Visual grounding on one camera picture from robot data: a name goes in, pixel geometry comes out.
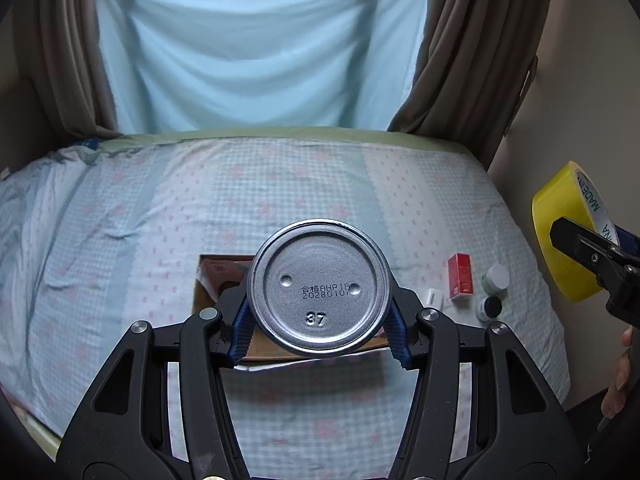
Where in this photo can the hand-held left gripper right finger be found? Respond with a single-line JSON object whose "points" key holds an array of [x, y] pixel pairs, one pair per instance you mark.
{"points": [[397, 332]]}

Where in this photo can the brown cardboard box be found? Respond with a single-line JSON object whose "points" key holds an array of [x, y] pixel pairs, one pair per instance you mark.
{"points": [[212, 285]]}

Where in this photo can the person's right hand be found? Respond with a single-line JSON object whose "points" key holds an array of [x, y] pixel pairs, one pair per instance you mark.
{"points": [[622, 375]]}

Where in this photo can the yellow tape roll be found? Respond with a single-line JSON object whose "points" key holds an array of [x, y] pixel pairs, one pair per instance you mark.
{"points": [[560, 205]]}

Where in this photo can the white lidded jar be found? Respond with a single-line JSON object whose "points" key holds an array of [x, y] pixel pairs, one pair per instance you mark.
{"points": [[496, 278]]}

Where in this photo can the small white plastic piece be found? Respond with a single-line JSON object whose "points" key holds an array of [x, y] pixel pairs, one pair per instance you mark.
{"points": [[434, 297]]}

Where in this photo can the light blue hanging cloth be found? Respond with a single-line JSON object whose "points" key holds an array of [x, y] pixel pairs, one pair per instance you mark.
{"points": [[260, 45]]}

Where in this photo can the silver metal can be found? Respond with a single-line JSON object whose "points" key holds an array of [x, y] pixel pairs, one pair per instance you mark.
{"points": [[320, 287]]}

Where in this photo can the brown curtain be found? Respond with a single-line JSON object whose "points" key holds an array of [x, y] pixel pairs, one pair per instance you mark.
{"points": [[70, 45], [480, 45]]}

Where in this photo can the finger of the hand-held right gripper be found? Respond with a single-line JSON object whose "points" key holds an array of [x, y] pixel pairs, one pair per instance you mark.
{"points": [[585, 247], [629, 240]]}

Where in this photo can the black lidded jar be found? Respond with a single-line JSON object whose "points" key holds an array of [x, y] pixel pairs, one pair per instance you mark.
{"points": [[490, 307]]}

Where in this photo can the small red box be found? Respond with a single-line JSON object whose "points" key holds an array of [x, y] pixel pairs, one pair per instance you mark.
{"points": [[460, 273]]}

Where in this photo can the green bed sheet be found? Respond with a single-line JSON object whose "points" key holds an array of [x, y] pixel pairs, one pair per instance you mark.
{"points": [[280, 134]]}

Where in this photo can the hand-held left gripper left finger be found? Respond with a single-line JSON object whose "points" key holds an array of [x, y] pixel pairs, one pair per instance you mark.
{"points": [[239, 327]]}

